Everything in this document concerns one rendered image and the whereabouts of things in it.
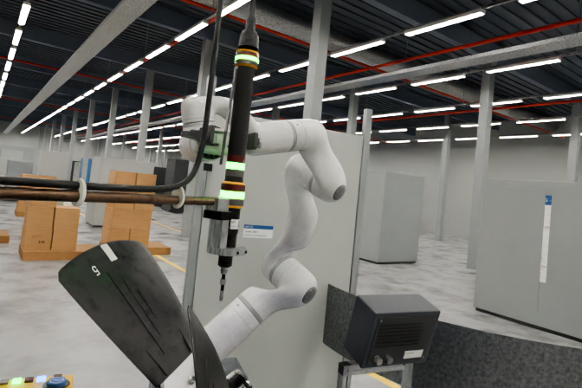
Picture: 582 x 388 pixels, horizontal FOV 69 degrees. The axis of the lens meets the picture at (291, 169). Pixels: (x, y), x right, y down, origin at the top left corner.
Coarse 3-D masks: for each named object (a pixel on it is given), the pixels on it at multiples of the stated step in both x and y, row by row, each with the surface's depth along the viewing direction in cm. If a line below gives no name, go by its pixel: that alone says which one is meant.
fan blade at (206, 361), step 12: (192, 312) 45; (192, 324) 42; (192, 336) 41; (204, 336) 46; (192, 348) 40; (204, 348) 44; (204, 360) 43; (216, 360) 49; (204, 372) 42; (216, 372) 48; (204, 384) 41; (216, 384) 46
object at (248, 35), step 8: (248, 16) 78; (248, 24) 77; (248, 32) 76; (256, 32) 78; (240, 40) 77; (248, 40) 76; (256, 40) 77; (248, 48) 80; (256, 48) 79; (232, 208) 75; (232, 216) 75; (232, 224) 75; (232, 232) 75; (232, 240) 75; (224, 256) 75; (232, 256) 76; (224, 264) 75
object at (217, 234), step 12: (216, 204) 71; (228, 204) 73; (204, 216) 73; (216, 216) 72; (228, 216) 73; (216, 228) 73; (228, 228) 74; (216, 240) 73; (216, 252) 73; (228, 252) 73; (240, 252) 74
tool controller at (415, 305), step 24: (360, 312) 132; (384, 312) 127; (408, 312) 131; (432, 312) 135; (360, 336) 131; (384, 336) 128; (408, 336) 133; (432, 336) 138; (360, 360) 129; (384, 360) 132; (408, 360) 136
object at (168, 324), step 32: (96, 256) 66; (128, 256) 72; (96, 288) 63; (128, 288) 67; (160, 288) 73; (96, 320) 60; (128, 320) 64; (160, 320) 68; (128, 352) 62; (160, 352) 65; (160, 384) 63
